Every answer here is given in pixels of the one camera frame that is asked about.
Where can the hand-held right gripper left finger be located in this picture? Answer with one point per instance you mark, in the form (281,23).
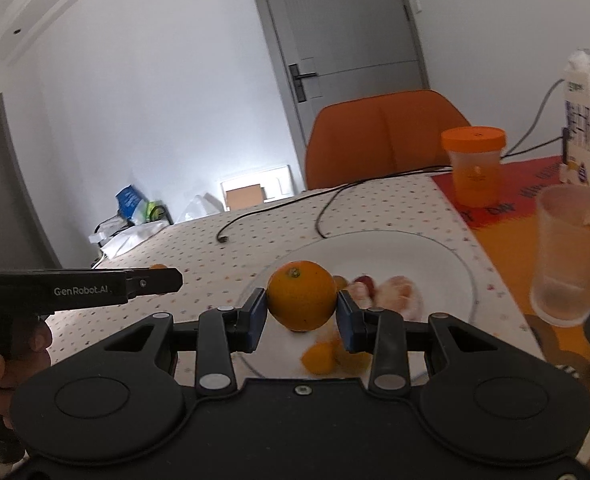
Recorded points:
(257,316)

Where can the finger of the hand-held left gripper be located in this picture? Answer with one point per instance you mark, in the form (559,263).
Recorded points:
(157,281)

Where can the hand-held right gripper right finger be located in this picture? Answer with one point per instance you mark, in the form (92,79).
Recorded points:
(347,321)

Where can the medium orange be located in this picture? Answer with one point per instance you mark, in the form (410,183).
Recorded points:
(159,266)

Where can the small orange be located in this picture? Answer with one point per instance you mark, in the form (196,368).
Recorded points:
(352,356)
(320,357)

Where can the red round fruit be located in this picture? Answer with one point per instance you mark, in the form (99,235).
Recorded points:
(365,283)

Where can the large orange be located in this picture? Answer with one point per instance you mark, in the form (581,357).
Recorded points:
(302,302)

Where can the white plate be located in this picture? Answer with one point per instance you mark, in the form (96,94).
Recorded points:
(415,260)

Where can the person's left hand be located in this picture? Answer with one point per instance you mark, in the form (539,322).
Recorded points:
(20,350)

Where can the small green-yellow fruit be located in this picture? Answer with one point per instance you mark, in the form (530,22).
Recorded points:
(340,281)

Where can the white plastic bag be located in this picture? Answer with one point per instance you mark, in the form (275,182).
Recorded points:
(130,240)

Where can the green packet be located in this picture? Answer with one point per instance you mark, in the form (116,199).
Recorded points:
(156,211)

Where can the blue bag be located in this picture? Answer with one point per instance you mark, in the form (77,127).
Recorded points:
(131,202)

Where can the clear plastic bag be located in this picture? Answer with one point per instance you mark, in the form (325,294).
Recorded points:
(200,209)

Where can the grey-framed door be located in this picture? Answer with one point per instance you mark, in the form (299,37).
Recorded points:
(5,185)

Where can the brown cardboard piece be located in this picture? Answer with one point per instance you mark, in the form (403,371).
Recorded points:
(245,197)

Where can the orange chair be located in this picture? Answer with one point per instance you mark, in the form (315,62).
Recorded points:
(375,135)

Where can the orange-lidded plastic jar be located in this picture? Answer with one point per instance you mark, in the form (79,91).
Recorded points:
(475,170)

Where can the red printed placemat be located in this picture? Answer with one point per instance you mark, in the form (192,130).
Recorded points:
(510,195)

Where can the clear plastic cup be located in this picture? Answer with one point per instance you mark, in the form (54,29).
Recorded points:
(570,260)

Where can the grey door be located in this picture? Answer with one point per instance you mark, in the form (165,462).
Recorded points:
(335,20)

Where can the white picture frame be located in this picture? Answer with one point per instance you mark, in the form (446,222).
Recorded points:
(275,180)

